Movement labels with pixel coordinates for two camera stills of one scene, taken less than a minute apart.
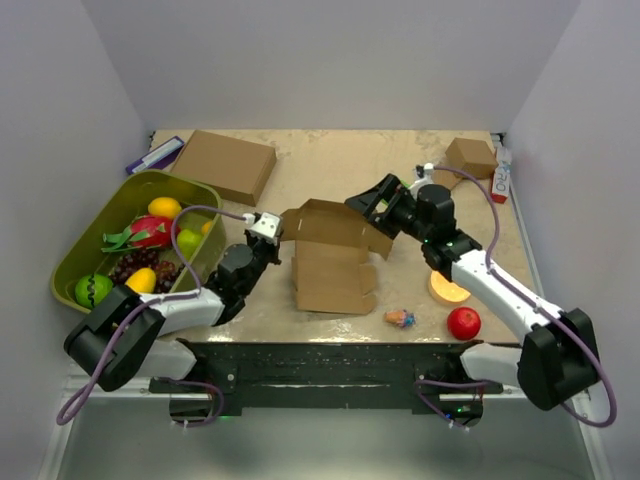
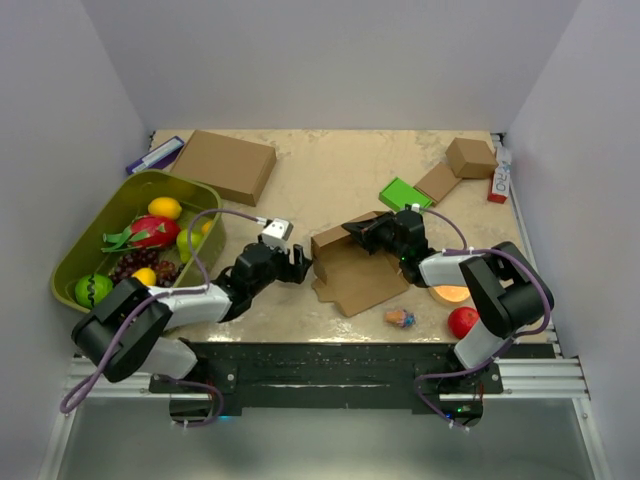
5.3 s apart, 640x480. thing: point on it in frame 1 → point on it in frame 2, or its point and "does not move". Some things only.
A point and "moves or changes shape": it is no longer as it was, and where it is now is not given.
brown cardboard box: (332, 269) moves or changes shape
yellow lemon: (164, 206) does not move
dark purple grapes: (166, 273) does not move
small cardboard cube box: (473, 156) does not move
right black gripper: (367, 202) → (367, 230)
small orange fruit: (206, 227) does not move
